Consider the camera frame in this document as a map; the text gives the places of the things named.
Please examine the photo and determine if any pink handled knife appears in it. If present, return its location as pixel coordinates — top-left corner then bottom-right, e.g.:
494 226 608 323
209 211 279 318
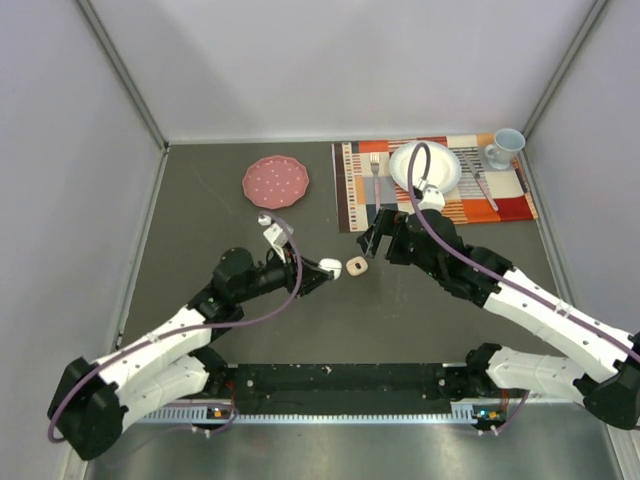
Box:
462 153 499 212

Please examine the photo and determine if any light blue mug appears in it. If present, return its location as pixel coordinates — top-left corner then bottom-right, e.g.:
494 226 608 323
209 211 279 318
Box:
484 128 526 170

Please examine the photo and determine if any white paper plate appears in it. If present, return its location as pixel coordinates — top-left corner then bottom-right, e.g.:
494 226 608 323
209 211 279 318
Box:
389 140 461 194

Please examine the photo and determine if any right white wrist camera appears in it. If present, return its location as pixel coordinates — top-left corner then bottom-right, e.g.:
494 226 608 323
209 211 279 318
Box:
411 179 445 212

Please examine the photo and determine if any white earbud charging case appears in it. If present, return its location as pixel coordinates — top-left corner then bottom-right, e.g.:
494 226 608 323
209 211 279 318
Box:
345 256 369 277

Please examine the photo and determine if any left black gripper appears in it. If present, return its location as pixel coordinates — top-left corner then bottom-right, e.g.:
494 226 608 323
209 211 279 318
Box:
235 242 333 303

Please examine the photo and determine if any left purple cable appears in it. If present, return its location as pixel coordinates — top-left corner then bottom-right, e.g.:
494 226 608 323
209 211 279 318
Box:
47 212 304 444

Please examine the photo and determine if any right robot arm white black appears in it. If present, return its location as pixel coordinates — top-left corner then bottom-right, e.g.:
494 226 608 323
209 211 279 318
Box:
357 209 639 430

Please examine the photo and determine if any pink polka dot plate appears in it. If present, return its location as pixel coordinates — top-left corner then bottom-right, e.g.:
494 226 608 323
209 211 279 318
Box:
242 155 310 210

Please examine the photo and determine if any patchwork colourful placemat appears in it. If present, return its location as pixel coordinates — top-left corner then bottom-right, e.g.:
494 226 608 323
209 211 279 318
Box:
332 133 538 233

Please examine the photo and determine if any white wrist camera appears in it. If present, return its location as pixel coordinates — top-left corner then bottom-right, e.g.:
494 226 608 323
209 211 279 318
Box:
411 179 445 212
258 212 294 261

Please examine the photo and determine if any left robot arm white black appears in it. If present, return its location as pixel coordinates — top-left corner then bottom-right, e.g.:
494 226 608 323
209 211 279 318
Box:
47 245 342 461

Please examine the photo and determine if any pink handled fork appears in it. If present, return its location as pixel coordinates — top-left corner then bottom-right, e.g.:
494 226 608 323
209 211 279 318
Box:
370 152 381 211

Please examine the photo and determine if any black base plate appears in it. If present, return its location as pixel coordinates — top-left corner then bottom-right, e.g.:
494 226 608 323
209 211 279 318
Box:
197 363 504 414

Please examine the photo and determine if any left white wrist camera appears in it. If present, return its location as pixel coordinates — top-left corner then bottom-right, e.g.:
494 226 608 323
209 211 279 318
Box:
258 212 294 261

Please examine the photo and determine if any grey slotted cable duct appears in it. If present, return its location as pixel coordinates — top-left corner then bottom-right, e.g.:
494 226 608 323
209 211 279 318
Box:
138 403 506 425

